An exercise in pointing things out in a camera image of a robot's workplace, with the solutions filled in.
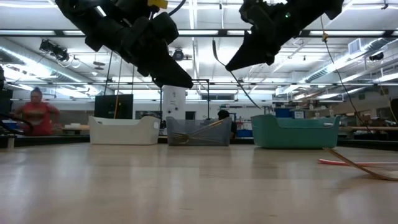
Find black square panel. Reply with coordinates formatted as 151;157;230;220
94;94;134;119

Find wooden stick utensil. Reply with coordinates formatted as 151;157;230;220
323;147;398;182

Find person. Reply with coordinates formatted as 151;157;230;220
217;109;238;139
12;86;62;137

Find grey translucent plastic bin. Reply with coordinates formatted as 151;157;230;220
166;116;233;147

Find round black ceiling camera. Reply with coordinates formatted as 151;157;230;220
172;48;185;62

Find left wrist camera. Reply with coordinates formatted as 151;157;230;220
150;12;180;45

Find blue storage bins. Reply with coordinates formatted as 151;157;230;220
275;107;307;119

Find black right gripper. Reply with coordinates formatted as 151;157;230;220
225;2;299;72

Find white tall cabinet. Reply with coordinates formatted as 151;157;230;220
162;85;187;121

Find white plastic bin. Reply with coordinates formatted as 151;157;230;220
88;115;161;146

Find fork pair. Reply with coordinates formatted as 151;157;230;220
172;132;224;146

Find hanging black cable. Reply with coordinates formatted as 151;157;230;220
320;15;368;125

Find orange-handled fork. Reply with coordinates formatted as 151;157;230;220
317;158;398;167

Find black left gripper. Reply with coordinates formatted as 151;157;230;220
85;18;194;89

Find black overhead rig bar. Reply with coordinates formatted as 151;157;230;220
0;29;398;37

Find black ceiling camera cluster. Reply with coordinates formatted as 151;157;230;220
39;39;71;62

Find teal plastic bin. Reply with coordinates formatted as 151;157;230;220
250;114;341;149

